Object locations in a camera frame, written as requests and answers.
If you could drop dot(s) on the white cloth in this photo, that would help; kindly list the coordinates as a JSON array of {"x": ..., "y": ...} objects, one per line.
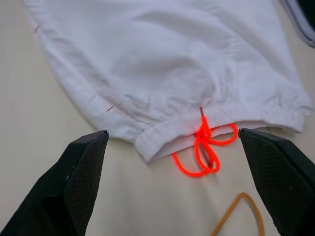
[{"x": 147, "y": 61}]

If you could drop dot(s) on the tan rubber band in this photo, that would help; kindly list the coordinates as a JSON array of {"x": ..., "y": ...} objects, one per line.
[{"x": 242, "y": 194}]

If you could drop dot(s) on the black and white sneaker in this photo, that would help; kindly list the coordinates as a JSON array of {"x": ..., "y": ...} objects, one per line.
[{"x": 302, "y": 19}]

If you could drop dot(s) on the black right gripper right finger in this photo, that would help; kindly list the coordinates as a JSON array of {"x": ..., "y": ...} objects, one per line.
[{"x": 283, "y": 179}]

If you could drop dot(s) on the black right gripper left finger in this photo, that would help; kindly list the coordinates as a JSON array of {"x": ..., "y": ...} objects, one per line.
[{"x": 56, "y": 186}]

